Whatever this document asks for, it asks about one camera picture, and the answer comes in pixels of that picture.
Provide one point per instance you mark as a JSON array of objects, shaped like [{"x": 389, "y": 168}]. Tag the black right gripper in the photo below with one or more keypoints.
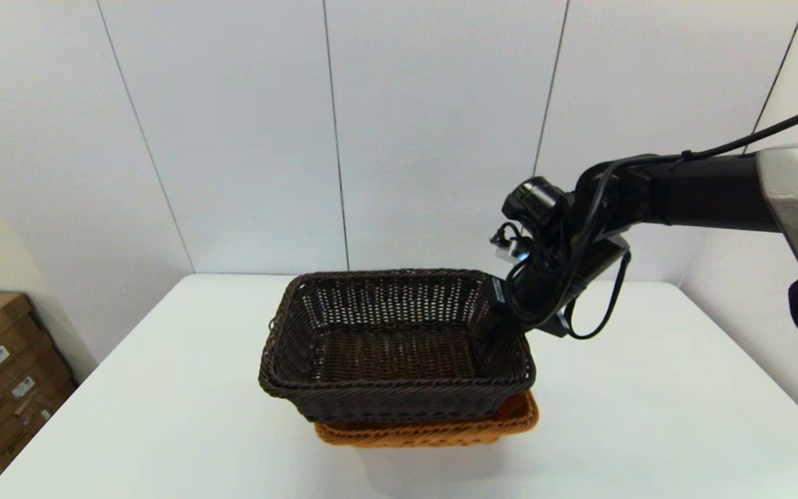
[{"x": 551, "y": 277}]

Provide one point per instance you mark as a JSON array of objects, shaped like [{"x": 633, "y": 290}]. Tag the dark brown wicker basket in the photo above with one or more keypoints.
[{"x": 392, "y": 346}]

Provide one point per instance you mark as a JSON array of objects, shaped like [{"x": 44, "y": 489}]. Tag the orange wicker basket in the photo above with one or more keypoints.
[{"x": 427, "y": 435}]

